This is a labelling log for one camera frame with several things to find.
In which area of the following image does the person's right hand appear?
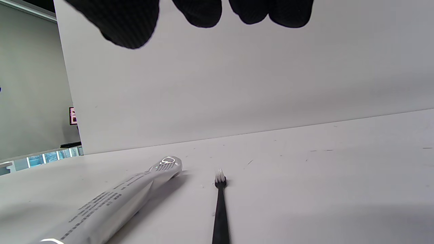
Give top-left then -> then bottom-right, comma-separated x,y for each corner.
64,0 -> 314,50

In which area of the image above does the silver toothpaste tube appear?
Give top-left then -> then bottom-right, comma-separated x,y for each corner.
32,156 -> 183,244

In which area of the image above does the black toothbrush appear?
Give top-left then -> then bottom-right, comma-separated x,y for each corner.
212,169 -> 230,244

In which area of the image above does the white backdrop panel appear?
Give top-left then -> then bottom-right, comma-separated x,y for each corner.
54,0 -> 434,155

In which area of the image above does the glass railing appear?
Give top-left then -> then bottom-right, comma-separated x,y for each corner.
0,146 -> 84,175

